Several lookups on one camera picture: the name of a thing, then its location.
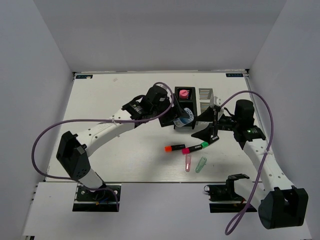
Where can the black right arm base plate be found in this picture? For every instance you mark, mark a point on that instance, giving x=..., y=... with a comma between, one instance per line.
x=221, y=201

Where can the pink cap black highlighter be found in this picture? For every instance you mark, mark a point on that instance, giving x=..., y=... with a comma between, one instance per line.
x=191, y=149

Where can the left blue table label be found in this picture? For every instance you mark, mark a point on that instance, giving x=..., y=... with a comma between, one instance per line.
x=84, y=76

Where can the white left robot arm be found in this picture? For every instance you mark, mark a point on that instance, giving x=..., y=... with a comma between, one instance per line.
x=75, y=149

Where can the orange cap black highlighter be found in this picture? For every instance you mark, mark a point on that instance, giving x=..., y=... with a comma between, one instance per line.
x=171, y=148

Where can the blue table label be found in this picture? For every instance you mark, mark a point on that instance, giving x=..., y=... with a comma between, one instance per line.
x=84, y=76
x=234, y=75

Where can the right blue table label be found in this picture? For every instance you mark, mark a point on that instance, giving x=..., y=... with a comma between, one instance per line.
x=234, y=75

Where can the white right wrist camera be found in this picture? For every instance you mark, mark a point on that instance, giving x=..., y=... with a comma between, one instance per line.
x=214, y=101

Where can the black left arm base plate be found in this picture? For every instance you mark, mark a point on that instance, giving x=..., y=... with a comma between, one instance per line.
x=97, y=202

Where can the black organizer container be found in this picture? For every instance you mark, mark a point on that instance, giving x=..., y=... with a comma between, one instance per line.
x=191, y=104

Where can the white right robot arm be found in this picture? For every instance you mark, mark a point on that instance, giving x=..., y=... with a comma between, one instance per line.
x=280, y=204

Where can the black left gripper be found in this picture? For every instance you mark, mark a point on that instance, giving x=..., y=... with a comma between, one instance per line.
x=178, y=112

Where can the white slotted organizer container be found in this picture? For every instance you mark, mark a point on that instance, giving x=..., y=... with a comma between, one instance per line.
x=203, y=100

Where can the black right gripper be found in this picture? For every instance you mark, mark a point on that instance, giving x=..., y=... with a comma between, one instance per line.
x=205, y=134

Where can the green cap black highlighter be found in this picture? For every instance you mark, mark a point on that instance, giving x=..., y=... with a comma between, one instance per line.
x=204, y=144

